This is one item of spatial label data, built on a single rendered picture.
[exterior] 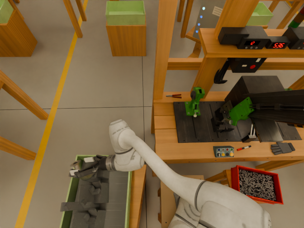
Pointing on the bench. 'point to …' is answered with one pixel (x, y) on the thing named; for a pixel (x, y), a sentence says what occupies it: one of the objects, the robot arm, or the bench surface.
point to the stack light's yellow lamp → (298, 18)
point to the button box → (223, 151)
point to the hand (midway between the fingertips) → (79, 166)
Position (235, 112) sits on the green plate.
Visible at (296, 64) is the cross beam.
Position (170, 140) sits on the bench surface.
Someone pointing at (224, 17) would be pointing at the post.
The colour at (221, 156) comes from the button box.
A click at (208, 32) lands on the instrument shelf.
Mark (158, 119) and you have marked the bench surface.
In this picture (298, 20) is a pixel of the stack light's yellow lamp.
